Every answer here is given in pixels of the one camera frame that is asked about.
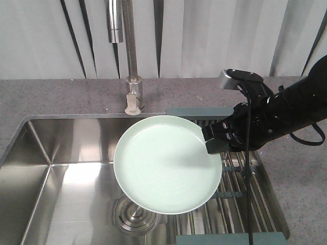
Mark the white pleated curtain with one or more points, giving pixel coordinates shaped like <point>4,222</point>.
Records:
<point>174,39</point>

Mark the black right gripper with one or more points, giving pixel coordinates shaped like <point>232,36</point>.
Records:
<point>246,129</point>

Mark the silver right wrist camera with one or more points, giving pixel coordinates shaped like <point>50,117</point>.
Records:
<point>228,79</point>

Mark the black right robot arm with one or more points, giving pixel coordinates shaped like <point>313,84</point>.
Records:
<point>293,108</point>

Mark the round steel sink drain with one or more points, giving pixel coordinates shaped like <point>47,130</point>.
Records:
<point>133,219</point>

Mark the steel kitchen faucet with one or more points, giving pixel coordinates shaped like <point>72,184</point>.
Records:
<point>120,26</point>

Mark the pale green round plate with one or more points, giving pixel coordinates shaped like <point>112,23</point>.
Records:
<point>161,164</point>

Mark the stainless steel sink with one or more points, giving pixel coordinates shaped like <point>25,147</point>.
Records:
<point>58,184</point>

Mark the steel roll-up drying rack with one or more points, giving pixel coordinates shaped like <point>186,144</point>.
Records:
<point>223,219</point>

